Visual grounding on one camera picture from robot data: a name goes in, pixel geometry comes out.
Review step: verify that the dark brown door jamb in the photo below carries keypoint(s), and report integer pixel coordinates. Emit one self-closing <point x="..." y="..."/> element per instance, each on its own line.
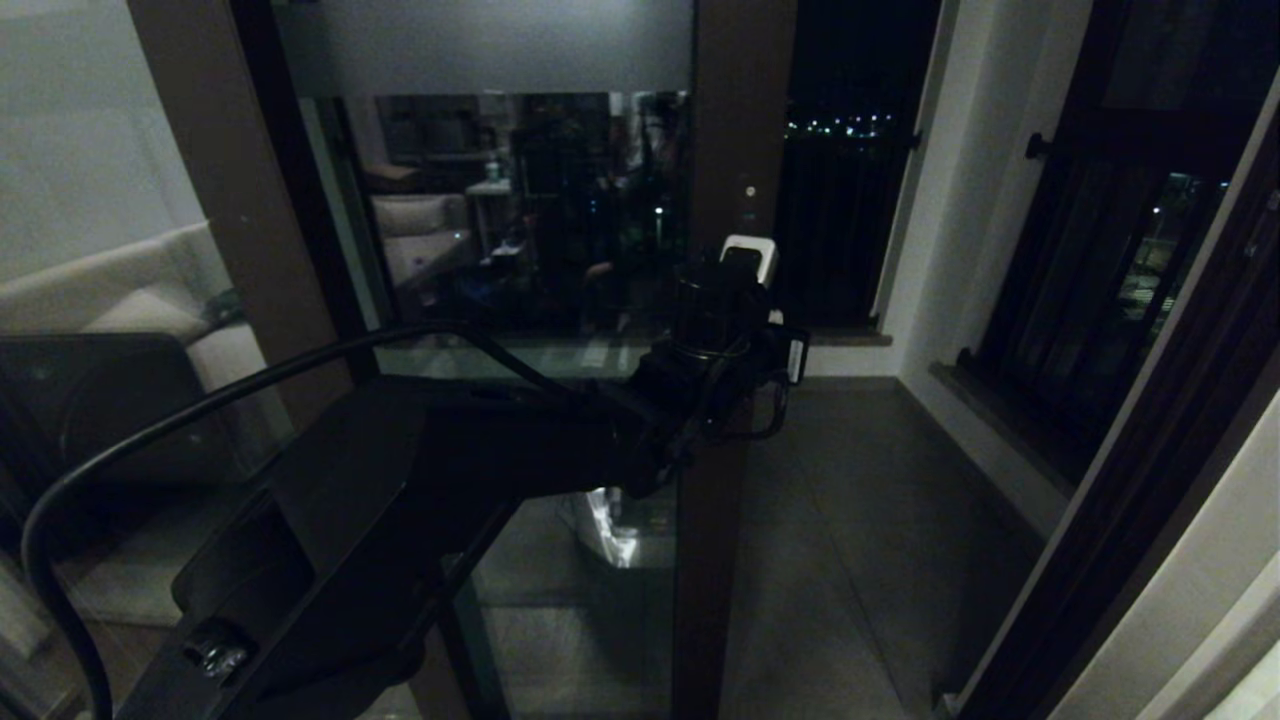
<point x="1140" y="500"/>

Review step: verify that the brown framed fixed glass door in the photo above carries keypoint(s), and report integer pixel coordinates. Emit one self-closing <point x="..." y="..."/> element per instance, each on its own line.
<point x="240" y="200"/>

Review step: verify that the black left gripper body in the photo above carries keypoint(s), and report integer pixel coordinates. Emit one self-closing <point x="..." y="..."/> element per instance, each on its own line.
<point x="715" y="340"/>

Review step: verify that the black metal balcony railing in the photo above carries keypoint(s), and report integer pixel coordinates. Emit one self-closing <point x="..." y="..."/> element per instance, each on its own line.
<point x="840" y="145"/>

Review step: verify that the black window guard railing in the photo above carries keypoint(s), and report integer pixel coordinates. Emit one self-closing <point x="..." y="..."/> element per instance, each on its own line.
<point x="1038" y="147"/>

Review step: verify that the brown framed sliding glass door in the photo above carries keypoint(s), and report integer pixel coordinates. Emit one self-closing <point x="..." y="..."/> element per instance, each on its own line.
<point x="705" y="580"/>

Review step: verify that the grey floor rug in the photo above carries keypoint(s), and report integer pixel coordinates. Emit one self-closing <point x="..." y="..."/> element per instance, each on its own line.
<point x="130" y="570"/>

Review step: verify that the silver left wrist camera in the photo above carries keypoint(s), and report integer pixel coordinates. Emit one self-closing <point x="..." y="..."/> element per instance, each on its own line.
<point x="750" y="252"/>

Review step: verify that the grey and beige sofa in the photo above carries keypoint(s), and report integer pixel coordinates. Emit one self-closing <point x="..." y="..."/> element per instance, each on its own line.
<point x="130" y="310"/>

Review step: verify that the dark framed window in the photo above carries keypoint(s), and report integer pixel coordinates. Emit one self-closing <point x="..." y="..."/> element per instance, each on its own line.
<point x="1150" y="130"/>

